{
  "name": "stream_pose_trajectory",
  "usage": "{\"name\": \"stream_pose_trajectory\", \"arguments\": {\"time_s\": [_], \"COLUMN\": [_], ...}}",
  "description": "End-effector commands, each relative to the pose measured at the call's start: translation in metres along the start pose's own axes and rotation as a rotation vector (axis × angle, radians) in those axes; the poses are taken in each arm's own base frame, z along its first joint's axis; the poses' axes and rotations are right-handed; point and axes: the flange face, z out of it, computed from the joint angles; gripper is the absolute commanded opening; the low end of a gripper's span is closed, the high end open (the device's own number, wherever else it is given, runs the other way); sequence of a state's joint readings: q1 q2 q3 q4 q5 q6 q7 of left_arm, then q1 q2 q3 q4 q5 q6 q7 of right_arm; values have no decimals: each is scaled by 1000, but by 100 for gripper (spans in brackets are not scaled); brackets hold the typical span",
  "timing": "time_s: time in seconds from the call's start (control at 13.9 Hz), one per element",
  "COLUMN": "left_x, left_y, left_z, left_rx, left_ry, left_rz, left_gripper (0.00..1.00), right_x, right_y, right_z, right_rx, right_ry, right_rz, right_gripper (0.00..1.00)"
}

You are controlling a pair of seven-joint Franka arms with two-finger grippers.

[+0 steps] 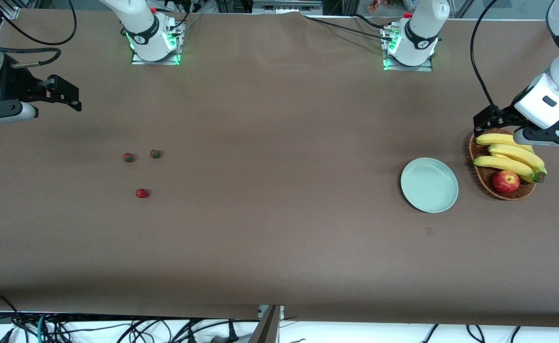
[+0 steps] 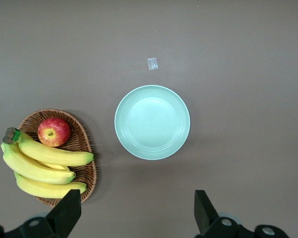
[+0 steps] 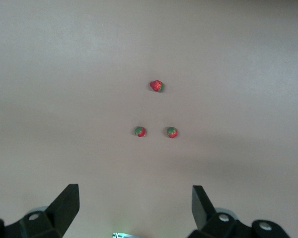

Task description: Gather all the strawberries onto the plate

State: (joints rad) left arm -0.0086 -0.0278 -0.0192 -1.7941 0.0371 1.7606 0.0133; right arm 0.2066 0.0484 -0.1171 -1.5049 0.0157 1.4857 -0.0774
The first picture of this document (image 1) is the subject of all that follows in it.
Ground yellow banana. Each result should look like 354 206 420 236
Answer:
476 133 535 153
488 144 548 174
473 156 547 184

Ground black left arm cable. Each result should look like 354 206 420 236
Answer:
470 0 501 112

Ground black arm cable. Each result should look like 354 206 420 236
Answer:
0 0 78 68
470 0 501 112

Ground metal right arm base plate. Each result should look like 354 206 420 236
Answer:
131 19 185 66

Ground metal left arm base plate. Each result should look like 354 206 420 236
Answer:
382 26 435 72

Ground colourful small objects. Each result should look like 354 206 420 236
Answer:
367 0 404 14

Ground black cable on table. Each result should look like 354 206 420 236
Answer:
303 14 396 42

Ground teal floor cable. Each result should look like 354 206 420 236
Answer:
36 313 50 343

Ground grey equipment box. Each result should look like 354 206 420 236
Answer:
252 0 324 15

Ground aluminium frame profile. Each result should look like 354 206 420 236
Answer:
0 0 21 20

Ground pale green round plate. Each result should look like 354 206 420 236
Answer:
400 157 459 213

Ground brown table cover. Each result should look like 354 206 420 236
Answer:
0 9 559 329

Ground brown grey table post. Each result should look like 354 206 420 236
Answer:
248 305 285 343

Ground red apple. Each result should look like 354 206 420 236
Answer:
492 171 520 194

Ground brown wicker basket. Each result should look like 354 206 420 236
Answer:
468 128 537 201

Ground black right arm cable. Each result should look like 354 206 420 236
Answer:
0 0 78 68

